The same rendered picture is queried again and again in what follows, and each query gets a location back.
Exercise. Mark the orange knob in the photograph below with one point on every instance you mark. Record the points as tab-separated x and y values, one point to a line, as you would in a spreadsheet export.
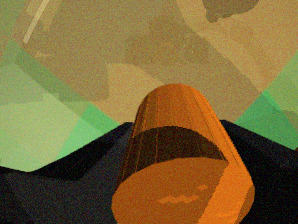
180	166

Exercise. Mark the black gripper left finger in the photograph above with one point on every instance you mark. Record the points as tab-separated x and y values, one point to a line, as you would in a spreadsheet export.
77	189

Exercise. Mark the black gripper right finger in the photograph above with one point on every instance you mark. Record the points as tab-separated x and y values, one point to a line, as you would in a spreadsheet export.
274	172

